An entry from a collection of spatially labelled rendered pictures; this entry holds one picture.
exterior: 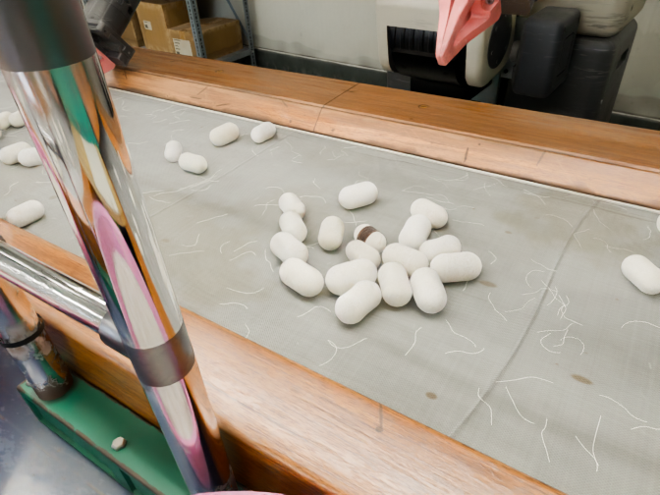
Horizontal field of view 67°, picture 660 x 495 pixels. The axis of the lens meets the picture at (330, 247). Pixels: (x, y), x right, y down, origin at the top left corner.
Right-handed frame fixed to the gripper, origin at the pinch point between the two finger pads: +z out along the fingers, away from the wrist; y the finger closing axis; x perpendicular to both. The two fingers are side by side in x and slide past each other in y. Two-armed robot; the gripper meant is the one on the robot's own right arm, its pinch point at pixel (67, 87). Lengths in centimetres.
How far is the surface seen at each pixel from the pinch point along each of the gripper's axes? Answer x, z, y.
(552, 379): -8, 13, 70
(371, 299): -10, 13, 58
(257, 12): 164, -137, -146
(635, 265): -3, 3, 72
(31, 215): -12.5, 17.2, 25.8
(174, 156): -3.6, 5.8, 28.7
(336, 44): 170, -127, -87
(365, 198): -3, 4, 51
